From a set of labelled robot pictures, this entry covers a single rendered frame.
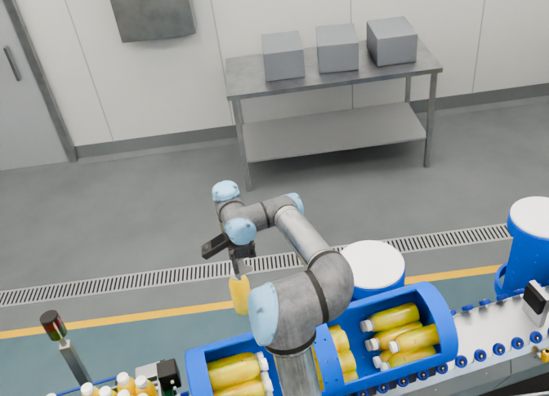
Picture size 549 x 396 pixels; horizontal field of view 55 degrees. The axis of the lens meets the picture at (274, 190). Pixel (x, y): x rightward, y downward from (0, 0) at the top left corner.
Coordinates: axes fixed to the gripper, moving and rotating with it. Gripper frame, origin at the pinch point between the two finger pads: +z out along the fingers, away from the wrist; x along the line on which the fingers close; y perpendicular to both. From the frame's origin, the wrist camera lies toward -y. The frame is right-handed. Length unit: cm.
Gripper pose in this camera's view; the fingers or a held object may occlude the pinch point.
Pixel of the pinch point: (236, 272)
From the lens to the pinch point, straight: 171.7
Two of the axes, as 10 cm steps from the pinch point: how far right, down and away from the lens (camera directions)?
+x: -1.8, -6.1, 7.7
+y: 9.8, -2.0, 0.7
